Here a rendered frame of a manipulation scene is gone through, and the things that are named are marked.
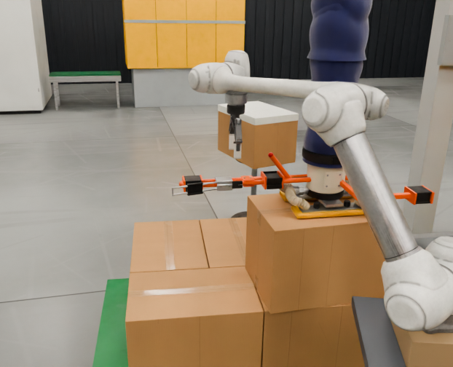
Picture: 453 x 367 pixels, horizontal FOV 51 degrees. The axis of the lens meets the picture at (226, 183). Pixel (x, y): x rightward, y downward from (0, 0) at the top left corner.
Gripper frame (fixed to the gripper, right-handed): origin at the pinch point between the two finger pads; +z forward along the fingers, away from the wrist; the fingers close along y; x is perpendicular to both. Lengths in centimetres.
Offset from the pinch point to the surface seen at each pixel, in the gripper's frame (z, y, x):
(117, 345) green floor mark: 122, 33, 58
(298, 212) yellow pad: 24.5, -11.8, -26.6
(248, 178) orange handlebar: 12.2, -0.9, -6.3
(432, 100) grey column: -4, 95, -145
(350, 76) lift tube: -33, -8, -45
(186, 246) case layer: 67, 44, 18
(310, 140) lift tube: -5.2, -3.0, -32.0
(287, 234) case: 28.9, -22.4, -18.9
